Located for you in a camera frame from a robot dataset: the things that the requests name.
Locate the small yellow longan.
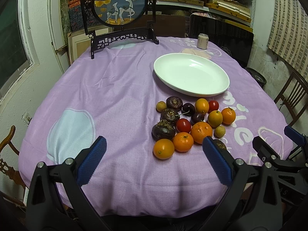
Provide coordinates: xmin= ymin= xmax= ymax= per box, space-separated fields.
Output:
xmin=156 ymin=101 xmax=167 ymax=112
xmin=214 ymin=125 xmax=226 ymax=138

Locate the yellow orange fruit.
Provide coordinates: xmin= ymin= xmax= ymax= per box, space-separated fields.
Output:
xmin=207 ymin=110 xmax=223 ymax=128

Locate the large bumpy orange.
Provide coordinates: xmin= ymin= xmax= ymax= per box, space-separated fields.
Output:
xmin=191 ymin=121 xmax=213 ymax=144

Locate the red tomato back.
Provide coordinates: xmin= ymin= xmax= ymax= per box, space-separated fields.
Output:
xmin=208 ymin=100 xmax=219 ymax=113

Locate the dark plum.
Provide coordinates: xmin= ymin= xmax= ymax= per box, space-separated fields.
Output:
xmin=191 ymin=112 xmax=205 ymax=125

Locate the orange kumquat back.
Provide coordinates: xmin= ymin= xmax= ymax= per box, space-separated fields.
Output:
xmin=195 ymin=98 xmax=209 ymax=115

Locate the small mandarin orange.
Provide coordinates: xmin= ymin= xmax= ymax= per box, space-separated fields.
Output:
xmin=173 ymin=132 xmax=194 ymax=152

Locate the red cherry tomato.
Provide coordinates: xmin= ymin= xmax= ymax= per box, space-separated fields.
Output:
xmin=176 ymin=118 xmax=191 ymax=133

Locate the dark cherry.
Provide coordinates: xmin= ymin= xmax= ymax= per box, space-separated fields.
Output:
xmin=181 ymin=103 xmax=196 ymax=116

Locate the dark water chestnut back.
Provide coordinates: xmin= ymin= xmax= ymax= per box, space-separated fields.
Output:
xmin=166 ymin=96 xmax=183 ymax=112

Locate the dark water chestnut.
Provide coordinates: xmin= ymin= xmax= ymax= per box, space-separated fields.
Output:
xmin=160 ymin=108 xmax=180 ymax=126
xmin=151 ymin=119 xmax=175 ymax=141
xmin=166 ymin=96 xmax=183 ymax=112

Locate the dark water chestnut front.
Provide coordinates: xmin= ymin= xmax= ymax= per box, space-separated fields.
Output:
xmin=151 ymin=119 xmax=175 ymax=141

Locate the wooden chair right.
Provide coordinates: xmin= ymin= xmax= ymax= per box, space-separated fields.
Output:
xmin=274 ymin=71 xmax=307 ymax=127

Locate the wooden chair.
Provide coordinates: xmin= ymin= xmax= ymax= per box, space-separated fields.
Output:
xmin=274 ymin=71 xmax=307 ymax=127
xmin=1 ymin=125 xmax=26 ymax=190

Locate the wooden chair left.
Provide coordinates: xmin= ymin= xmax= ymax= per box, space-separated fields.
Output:
xmin=1 ymin=125 xmax=26 ymax=190

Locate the black round stool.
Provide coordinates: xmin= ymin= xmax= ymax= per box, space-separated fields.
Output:
xmin=245 ymin=67 xmax=267 ymax=88

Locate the white oval plate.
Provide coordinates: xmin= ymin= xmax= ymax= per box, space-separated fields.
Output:
xmin=153 ymin=53 xmax=230 ymax=97

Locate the purple tablecloth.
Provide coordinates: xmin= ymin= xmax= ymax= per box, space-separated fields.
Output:
xmin=18 ymin=37 xmax=293 ymax=218

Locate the pink beverage can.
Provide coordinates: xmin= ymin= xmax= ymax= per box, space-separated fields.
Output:
xmin=197 ymin=33 xmax=209 ymax=49

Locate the window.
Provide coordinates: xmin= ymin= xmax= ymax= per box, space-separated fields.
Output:
xmin=1 ymin=0 xmax=33 ymax=98

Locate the white shelf with boards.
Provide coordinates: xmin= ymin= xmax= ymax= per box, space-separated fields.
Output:
xmin=153 ymin=0 xmax=257 ymax=33

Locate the round deer art screen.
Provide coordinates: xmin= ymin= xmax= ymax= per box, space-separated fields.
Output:
xmin=80 ymin=0 xmax=159 ymax=59

